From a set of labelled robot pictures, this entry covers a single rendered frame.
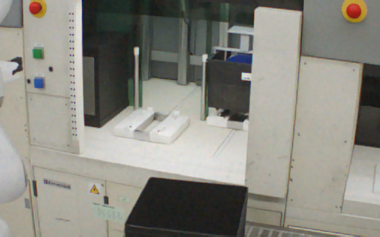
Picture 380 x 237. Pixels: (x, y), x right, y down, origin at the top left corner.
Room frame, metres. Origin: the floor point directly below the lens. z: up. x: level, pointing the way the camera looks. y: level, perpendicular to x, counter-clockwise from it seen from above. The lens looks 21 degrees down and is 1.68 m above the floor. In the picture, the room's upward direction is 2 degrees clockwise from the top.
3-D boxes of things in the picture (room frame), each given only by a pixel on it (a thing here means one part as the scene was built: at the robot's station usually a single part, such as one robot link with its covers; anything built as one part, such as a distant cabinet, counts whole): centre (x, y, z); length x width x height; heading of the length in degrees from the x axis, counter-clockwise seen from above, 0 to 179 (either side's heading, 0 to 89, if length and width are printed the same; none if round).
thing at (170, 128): (2.01, 0.15, 0.89); 0.22 x 0.21 x 0.04; 162
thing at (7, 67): (1.59, 0.58, 1.20); 0.11 x 0.10 x 0.07; 162
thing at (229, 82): (2.14, -0.17, 1.06); 0.24 x 0.20 x 0.32; 73
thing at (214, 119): (2.14, -0.17, 0.89); 0.22 x 0.21 x 0.04; 162
